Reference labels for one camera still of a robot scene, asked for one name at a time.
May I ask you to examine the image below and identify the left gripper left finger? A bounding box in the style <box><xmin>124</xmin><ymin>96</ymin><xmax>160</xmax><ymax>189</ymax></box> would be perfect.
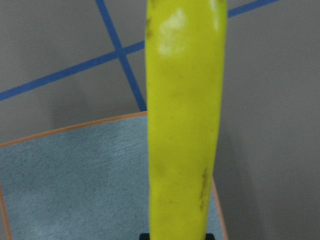
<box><xmin>139</xmin><ymin>233</ymin><xmax>150</xmax><ymax>240</ymax></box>

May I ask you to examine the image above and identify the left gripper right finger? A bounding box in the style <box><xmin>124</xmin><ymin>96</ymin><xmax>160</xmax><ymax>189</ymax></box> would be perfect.
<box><xmin>205</xmin><ymin>233</ymin><xmax>214</xmax><ymax>240</ymax></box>

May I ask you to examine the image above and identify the yellow plastic banana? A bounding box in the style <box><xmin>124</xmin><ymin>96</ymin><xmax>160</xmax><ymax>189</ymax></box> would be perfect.
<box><xmin>145</xmin><ymin>0</ymin><xmax>228</xmax><ymax>240</ymax></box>

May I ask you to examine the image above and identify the grey plate with orange rim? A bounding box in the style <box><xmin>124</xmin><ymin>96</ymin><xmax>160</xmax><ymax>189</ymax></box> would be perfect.
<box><xmin>0</xmin><ymin>111</ymin><xmax>230</xmax><ymax>240</ymax></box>

